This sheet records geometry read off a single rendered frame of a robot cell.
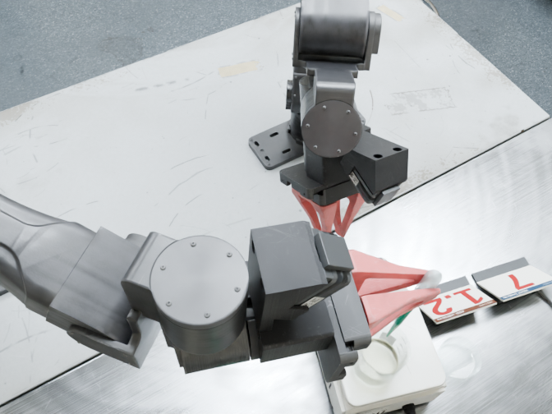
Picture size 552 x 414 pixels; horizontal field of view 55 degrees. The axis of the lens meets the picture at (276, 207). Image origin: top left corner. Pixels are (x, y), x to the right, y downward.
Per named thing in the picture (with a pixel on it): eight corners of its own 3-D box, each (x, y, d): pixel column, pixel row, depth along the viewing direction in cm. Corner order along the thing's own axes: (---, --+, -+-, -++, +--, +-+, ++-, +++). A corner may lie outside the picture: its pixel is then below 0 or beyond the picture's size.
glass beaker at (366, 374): (347, 342, 63) (359, 319, 57) (393, 344, 63) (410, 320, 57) (350, 395, 60) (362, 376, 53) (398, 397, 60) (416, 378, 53)
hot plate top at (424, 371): (319, 310, 66) (319, 307, 65) (410, 290, 68) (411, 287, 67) (347, 409, 60) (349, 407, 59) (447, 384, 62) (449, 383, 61)
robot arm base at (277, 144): (375, 93, 86) (351, 66, 89) (268, 140, 80) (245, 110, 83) (367, 126, 92) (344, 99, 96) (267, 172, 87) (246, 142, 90)
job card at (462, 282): (408, 294, 76) (416, 282, 72) (464, 276, 78) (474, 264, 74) (429, 333, 73) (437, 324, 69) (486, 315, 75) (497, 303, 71)
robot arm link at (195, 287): (274, 228, 33) (101, 164, 34) (216, 361, 29) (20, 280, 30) (264, 298, 43) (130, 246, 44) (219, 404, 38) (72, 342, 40)
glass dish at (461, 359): (481, 380, 70) (488, 375, 68) (440, 384, 69) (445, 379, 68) (469, 339, 73) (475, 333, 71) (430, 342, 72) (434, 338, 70)
